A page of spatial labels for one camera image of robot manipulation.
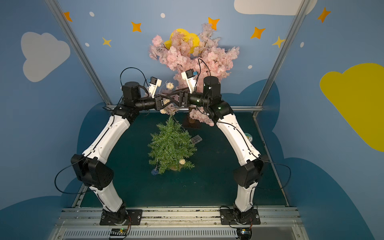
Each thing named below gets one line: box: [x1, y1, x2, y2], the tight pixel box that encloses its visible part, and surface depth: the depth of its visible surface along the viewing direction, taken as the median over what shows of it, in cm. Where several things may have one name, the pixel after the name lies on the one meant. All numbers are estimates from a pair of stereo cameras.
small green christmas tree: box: [147, 115, 198, 174], surface depth 73 cm
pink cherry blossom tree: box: [149, 23, 240, 126], surface depth 73 cm
